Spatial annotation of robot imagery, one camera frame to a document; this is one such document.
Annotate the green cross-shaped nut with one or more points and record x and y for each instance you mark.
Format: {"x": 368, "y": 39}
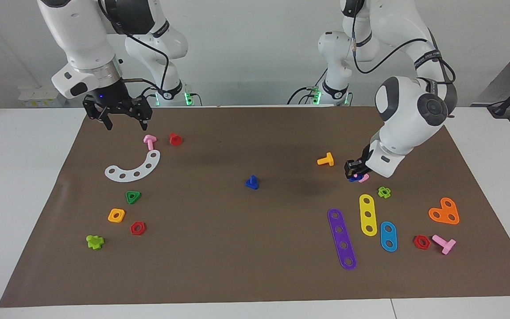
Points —
{"x": 380, "y": 192}

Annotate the red hex nut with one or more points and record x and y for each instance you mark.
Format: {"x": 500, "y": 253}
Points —
{"x": 416, "y": 243}
{"x": 133, "y": 229}

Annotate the pink square nut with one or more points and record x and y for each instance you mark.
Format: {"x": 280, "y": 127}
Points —
{"x": 365, "y": 178}

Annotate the brown table mat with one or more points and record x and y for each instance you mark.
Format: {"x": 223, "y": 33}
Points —
{"x": 255, "y": 243}

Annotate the green triangle nut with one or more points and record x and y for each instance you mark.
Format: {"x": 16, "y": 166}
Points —
{"x": 128, "y": 195}

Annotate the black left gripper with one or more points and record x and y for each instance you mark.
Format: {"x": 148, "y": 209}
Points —
{"x": 365, "y": 157}

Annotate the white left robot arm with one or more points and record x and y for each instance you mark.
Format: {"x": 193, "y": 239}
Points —
{"x": 405, "y": 102}

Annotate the pink plastic bolt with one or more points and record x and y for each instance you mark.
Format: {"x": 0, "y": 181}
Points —
{"x": 447, "y": 245}
{"x": 149, "y": 144}

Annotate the purple four-hole strip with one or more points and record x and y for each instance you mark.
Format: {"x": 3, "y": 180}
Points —
{"x": 341, "y": 238}

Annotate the lime cross-head bolt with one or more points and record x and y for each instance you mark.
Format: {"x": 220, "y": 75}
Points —
{"x": 93, "y": 243}

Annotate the blue plastic bolt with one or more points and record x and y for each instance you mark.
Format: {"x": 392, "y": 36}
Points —
{"x": 252, "y": 183}

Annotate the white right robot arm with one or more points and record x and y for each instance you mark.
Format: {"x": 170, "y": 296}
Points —
{"x": 78, "y": 35}

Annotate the red plastic bolt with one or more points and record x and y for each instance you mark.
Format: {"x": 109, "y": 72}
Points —
{"x": 175, "y": 140}

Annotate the orange plastic bolt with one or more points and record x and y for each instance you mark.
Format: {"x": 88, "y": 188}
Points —
{"x": 328, "y": 160}

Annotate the white curved five-hole plate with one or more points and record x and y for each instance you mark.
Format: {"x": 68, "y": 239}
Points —
{"x": 129, "y": 176}

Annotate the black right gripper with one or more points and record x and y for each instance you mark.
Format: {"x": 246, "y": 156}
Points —
{"x": 117, "y": 104}

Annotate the blue two-hole plate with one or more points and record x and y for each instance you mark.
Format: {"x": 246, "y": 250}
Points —
{"x": 388, "y": 236}

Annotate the orange square nut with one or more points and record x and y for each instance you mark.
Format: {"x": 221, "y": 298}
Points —
{"x": 111, "y": 217}

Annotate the blue square nut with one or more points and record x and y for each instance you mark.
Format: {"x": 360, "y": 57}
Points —
{"x": 353, "y": 179}

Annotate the yellow three-hole plate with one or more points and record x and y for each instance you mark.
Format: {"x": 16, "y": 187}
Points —
{"x": 368, "y": 207}

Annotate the orange heart-shaped plate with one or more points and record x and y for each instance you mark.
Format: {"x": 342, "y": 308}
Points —
{"x": 443, "y": 212}

